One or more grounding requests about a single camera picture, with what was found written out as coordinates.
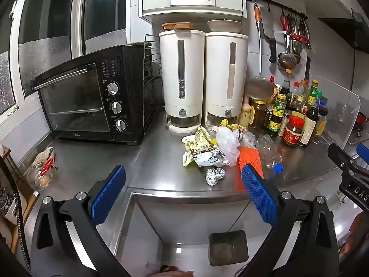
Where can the yellow wrapper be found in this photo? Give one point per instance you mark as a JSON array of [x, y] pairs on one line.
[[200, 138]]

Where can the cluster of condiment bottles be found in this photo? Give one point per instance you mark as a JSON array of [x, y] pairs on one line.
[[310, 118]]

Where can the black toaster oven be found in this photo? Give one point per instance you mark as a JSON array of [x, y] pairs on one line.
[[115, 72]]

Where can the black hanging rail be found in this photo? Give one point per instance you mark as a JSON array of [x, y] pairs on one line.
[[276, 5]]

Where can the red scissors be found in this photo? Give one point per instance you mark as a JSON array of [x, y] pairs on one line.
[[285, 23]]

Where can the glass jar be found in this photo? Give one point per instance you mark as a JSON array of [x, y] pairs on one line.
[[37, 176]]

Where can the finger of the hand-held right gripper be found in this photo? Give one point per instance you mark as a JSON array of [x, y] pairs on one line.
[[363, 151], [341, 157]]

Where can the wooden lid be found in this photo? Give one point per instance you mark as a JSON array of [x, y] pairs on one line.
[[177, 26]]

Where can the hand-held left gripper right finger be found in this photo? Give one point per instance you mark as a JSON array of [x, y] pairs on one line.
[[259, 193]]

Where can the white plastic bag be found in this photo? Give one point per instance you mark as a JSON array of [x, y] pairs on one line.
[[227, 145]]

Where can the metal strainer ladle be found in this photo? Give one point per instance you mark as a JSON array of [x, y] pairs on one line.
[[286, 62]]

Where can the straw pot brush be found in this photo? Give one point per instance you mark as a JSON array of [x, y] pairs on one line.
[[245, 118]]

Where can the person's right forearm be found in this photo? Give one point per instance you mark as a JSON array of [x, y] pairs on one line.
[[356, 242]]

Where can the white grain dispenser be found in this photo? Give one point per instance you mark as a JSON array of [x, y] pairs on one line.
[[170, 78], [216, 78]]

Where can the clear plastic wrap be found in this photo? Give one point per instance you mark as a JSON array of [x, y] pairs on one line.
[[248, 138]]

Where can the red-lidded sauce jar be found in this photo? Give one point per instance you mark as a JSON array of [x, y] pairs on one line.
[[292, 134]]

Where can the red pot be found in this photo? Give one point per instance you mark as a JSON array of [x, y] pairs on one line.
[[361, 119]]

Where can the orange mesh net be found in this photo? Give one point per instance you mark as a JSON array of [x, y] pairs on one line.
[[250, 155]]

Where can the white bowl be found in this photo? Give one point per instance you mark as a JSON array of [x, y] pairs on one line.
[[224, 26]]

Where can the frosted window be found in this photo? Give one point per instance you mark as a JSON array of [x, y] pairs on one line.
[[37, 57]]

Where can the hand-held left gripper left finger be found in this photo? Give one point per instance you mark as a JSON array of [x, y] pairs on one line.
[[111, 190]]

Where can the white snack packet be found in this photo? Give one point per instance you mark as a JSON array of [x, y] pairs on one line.
[[206, 157]]

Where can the wooden shelf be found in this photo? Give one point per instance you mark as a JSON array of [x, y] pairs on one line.
[[6, 157]]

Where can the black range hood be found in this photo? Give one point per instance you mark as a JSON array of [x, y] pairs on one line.
[[356, 36]]

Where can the metal trash bin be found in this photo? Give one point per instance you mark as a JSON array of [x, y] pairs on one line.
[[227, 249]]

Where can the clear bottle with blue cap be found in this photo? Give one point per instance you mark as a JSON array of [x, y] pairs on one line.
[[268, 153]]

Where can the clear acrylic splash guard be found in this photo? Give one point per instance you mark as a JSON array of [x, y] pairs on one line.
[[340, 106]]

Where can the foil ball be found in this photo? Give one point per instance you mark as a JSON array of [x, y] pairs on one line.
[[214, 176]]

